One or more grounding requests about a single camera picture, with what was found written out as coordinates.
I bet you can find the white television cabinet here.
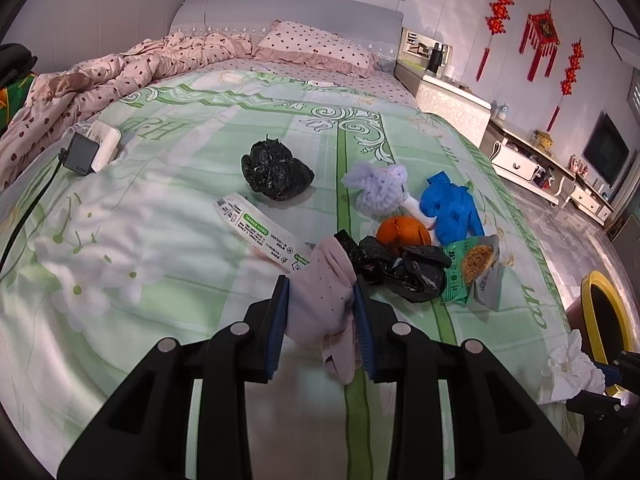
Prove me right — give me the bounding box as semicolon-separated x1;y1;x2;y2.
482;119;616;226

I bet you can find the green floral blanket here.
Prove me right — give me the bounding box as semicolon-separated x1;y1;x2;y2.
0;67;576;466

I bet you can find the grey power adapter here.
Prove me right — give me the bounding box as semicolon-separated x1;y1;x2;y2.
59;132;103;176

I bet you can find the red knot ornament with tassels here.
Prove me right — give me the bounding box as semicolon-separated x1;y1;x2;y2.
517;0;561;82

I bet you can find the pink dotted quilt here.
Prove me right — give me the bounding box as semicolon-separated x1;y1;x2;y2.
0;30;253;191

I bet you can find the pink dotted sock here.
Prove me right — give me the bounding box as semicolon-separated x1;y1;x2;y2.
290;237;363;386

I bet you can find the white wrapper with green label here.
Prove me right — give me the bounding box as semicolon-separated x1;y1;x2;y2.
214;194;321;273

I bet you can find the orange peel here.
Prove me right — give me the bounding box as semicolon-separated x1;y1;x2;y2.
376;215;432;258

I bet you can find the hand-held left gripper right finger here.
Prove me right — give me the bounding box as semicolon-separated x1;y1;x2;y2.
352;278;584;480

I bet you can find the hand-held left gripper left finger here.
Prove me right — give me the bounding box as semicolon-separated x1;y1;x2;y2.
57;275;292;480

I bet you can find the crumpled black plastic bag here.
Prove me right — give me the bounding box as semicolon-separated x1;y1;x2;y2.
241;135;316;202

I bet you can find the white bedside cabinet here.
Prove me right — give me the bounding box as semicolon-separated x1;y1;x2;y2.
394;27;493;147

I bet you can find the red hanging string ornament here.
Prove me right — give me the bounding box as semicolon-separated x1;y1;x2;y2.
546;40;585;133
477;0;517;82

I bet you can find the black cable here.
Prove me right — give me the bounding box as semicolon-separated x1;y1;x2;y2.
0;147;68;273

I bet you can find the dark cloth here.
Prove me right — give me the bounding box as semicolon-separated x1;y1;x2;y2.
0;44;36;91

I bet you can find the pink dotted pillow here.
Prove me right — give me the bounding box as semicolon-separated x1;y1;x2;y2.
252;20;378;78

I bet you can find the grey padded headboard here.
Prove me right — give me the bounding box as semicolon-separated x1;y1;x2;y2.
169;0;405;61

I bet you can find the green snack packet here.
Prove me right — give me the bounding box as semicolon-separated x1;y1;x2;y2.
440;234;506;311

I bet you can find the white charger box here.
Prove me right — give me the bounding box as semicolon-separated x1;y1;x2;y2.
87;120;122;173

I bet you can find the blue rubber glove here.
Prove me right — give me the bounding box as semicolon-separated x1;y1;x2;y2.
419;171;486;247

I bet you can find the loose black plastic bag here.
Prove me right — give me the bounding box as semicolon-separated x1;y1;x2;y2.
334;229;451;303

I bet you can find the black wall television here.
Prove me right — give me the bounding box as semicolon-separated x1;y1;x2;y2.
582;111;631;187

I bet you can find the green and orange cloth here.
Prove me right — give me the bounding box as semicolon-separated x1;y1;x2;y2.
0;77;26;131

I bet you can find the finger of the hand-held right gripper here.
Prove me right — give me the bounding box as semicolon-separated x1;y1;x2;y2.
566;392;623;413
595;345;640;391

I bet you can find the yellow-rimmed trash bin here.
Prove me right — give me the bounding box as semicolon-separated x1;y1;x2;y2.
565;270;636;396

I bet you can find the white tissue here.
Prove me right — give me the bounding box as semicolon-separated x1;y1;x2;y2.
537;329;607;406

